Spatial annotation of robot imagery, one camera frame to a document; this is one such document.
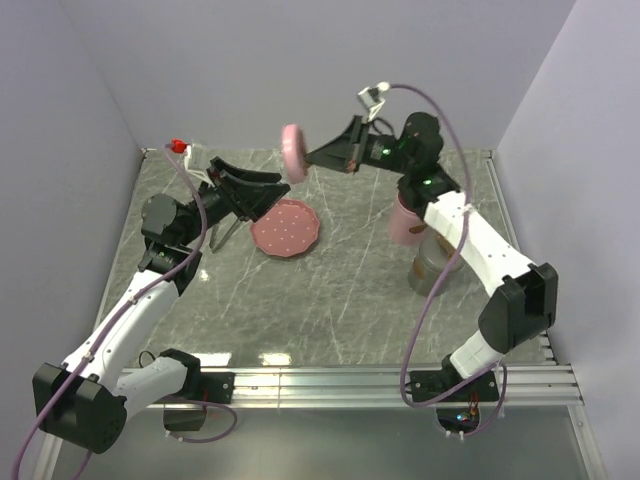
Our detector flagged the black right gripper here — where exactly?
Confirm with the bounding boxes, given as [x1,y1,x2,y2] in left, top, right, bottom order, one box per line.
[305,116,415,176]

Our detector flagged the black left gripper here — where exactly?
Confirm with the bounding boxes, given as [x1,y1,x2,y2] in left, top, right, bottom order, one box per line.
[179,157,291,247]

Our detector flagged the pink round lid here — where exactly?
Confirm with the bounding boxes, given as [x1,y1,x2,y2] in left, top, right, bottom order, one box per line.
[281,124,309,184]

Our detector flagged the steel serving tongs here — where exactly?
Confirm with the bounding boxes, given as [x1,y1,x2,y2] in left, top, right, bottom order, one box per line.
[209,219,241,253]

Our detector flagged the pink scalloped plate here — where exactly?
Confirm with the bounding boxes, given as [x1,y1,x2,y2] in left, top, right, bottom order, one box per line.
[249,198,320,258]

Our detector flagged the grey round lid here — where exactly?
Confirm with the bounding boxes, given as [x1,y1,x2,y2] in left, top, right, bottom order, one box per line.
[419,235,455,269]

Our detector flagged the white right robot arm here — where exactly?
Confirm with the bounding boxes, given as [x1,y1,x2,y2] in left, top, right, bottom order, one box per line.
[304,112,558,400]

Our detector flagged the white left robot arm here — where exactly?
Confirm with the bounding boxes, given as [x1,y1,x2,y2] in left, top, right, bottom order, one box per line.
[33,157,290,454]

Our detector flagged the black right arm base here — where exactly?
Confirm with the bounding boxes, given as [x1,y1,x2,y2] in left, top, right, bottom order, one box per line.
[405,370,500,403]

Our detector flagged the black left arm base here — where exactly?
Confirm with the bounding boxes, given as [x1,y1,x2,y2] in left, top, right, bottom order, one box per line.
[158,371,236,405]

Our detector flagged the pink tall canister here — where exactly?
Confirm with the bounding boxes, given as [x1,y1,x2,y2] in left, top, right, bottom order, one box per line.
[388,196,427,247]

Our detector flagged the grey tall canister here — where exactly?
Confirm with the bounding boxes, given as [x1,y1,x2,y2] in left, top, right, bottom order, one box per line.
[407,255,449,297]

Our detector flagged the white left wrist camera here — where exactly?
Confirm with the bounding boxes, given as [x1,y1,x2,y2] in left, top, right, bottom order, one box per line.
[169,138,211,183]

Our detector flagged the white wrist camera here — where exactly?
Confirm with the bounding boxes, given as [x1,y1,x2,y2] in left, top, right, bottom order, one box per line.
[357,82,391,123]
[169,138,211,183]

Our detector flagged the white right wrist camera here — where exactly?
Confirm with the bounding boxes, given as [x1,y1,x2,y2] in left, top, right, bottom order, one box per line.
[357,82,391,123]

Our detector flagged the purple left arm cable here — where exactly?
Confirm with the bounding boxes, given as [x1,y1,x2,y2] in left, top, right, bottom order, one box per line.
[10,142,238,480]

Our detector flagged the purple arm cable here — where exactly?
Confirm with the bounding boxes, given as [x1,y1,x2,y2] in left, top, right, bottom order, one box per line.
[10,142,238,480]
[389,83,507,440]

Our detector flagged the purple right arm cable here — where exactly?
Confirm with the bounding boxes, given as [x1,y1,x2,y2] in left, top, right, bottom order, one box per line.
[389,83,507,440]

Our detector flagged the aluminium front rail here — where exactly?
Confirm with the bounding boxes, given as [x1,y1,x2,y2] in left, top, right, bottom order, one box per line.
[203,364,583,409]

